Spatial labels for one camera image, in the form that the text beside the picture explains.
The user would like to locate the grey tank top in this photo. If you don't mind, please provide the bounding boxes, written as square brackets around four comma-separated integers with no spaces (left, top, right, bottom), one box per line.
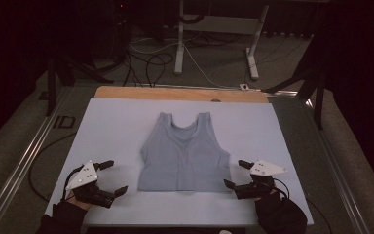
[137,111,232,193]

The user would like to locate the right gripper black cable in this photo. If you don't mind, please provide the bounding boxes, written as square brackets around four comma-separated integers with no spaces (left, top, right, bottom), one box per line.
[272,176,291,200]

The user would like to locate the long black floor cable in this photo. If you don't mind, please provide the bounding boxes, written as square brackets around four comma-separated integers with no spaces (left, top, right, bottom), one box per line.
[27,131,79,203]

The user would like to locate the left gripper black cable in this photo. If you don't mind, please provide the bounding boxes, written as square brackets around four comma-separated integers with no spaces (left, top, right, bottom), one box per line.
[62,164,86,201]

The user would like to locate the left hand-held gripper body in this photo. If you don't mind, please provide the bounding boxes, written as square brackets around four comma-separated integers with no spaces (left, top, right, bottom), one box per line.
[65,160,116,210]

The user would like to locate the black metal stand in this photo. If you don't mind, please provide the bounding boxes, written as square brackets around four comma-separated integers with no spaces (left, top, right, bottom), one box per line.
[262,28,326,131]
[44,45,115,117]

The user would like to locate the white metal desk frame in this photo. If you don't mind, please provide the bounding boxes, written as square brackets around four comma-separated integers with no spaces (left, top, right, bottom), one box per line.
[173,0,271,81]

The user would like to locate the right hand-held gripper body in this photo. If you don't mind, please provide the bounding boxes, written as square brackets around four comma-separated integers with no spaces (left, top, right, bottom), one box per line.
[234,158,288,200]

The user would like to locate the white floor cable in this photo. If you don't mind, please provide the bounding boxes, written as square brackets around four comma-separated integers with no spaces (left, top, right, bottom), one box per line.
[129,40,242,90]

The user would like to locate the thin black floor cable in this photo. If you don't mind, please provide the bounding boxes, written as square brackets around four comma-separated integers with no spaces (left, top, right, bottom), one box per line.
[306,197,334,234]

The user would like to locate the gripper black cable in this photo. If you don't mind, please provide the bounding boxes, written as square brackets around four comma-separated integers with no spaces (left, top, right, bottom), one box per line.
[62,164,86,201]
[272,176,291,200]

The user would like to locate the person's right hand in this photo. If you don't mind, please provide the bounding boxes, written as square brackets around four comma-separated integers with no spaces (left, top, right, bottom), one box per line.
[254,189,282,206]

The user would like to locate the person's left hand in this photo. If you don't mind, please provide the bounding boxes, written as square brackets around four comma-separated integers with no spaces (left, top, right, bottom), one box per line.
[65,190,93,212]

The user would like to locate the silver floor rail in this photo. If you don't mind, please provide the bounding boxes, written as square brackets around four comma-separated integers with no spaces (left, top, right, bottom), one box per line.
[300,97,373,234]
[0,87,73,234]

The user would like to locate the white table mat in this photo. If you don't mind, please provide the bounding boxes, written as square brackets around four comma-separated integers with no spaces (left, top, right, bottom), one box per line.
[44,97,315,227]

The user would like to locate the dark computer tower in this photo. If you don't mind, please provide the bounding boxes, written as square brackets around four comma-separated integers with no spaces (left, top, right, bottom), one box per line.
[89,0,132,64]

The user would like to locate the looped black floor cables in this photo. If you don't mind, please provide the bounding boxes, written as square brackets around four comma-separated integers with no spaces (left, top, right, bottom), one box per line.
[122,51,175,89]

